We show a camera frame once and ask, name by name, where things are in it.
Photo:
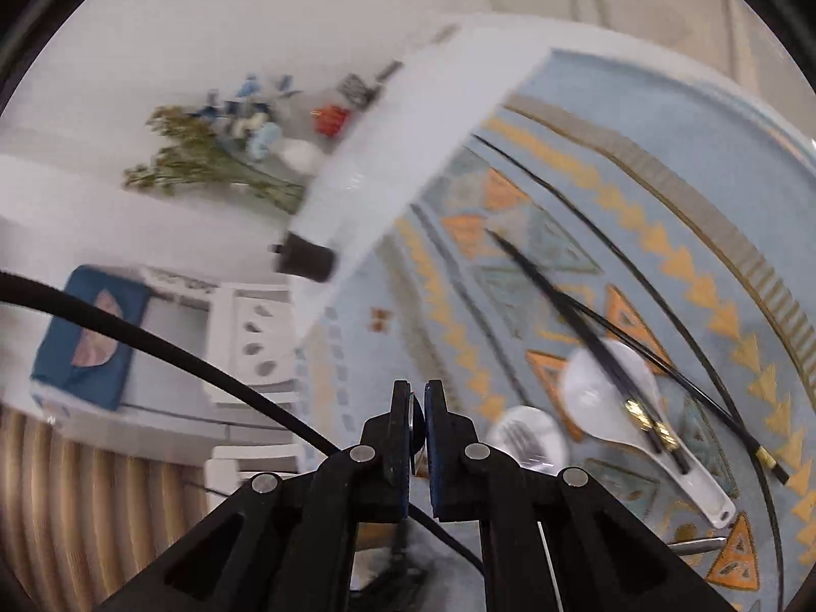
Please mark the black phone stand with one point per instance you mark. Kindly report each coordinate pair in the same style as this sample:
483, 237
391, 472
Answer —
354, 89

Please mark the patterned blue tablecloth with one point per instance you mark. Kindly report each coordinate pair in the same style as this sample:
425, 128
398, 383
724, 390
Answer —
637, 159

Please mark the dark brown tea jar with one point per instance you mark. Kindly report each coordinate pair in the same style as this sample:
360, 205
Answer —
306, 258

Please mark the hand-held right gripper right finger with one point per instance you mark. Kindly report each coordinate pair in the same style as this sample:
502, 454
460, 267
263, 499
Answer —
437, 440

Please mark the black chopstick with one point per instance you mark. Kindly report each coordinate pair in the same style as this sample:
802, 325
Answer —
679, 456
612, 382
772, 466

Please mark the metal spoon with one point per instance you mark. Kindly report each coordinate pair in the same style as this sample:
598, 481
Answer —
701, 544

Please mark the blue cloth cover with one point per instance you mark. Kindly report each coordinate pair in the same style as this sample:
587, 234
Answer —
57, 363

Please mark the red lidded tea bowl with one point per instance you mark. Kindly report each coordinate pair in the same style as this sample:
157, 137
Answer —
331, 120

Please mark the glass vase with dried flowers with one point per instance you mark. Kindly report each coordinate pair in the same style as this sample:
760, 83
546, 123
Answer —
191, 166

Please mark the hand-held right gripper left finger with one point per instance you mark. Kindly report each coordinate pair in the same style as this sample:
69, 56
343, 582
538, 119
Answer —
400, 433

